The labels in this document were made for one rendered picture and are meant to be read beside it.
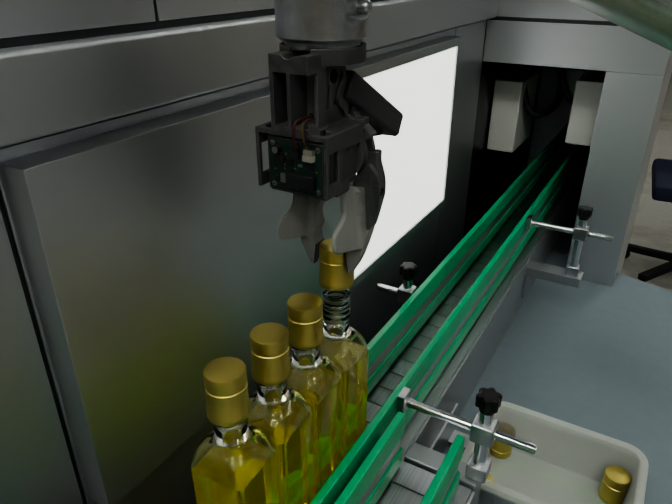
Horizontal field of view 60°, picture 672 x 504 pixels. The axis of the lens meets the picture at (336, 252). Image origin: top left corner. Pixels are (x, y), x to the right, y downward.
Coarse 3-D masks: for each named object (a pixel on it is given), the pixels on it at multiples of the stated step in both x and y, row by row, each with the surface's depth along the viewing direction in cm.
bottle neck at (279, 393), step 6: (258, 384) 51; (282, 384) 51; (258, 390) 52; (264, 390) 51; (270, 390) 51; (276, 390) 51; (282, 390) 52; (288, 390) 53; (258, 396) 52; (264, 396) 52; (270, 396) 51; (276, 396) 51; (282, 396) 52; (288, 396) 53; (264, 402) 52; (270, 402) 52; (276, 402) 52
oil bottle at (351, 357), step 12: (324, 336) 61; (348, 336) 61; (360, 336) 63; (324, 348) 61; (336, 348) 60; (348, 348) 61; (360, 348) 62; (336, 360) 60; (348, 360) 60; (360, 360) 63; (348, 372) 61; (360, 372) 63; (348, 384) 61; (360, 384) 64; (348, 396) 62; (360, 396) 65; (348, 408) 63; (360, 408) 66; (348, 420) 64; (360, 420) 67; (348, 432) 64; (360, 432) 68; (348, 444) 65
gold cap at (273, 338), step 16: (256, 336) 49; (272, 336) 49; (288, 336) 50; (256, 352) 49; (272, 352) 49; (288, 352) 50; (256, 368) 50; (272, 368) 50; (288, 368) 51; (272, 384) 50
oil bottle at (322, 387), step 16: (320, 368) 57; (336, 368) 58; (288, 384) 57; (304, 384) 56; (320, 384) 56; (336, 384) 59; (320, 400) 56; (336, 400) 60; (320, 416) 57; (336, 416) 60; (320, 432) 58; (336, 432) 62; (320, 448) 59; (336, 448) 63; (320, 464) 60; (336, 464) 64; (320, 480) 61
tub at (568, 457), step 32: (512, 416) 88; (544, 416) 86; (512, 448) 90; (544, 448) 87; (576, 448) 85; (608, 448) 82; (512, 480) 85; (544, 480) 85; (576, 480) 85; (640, 480) 76
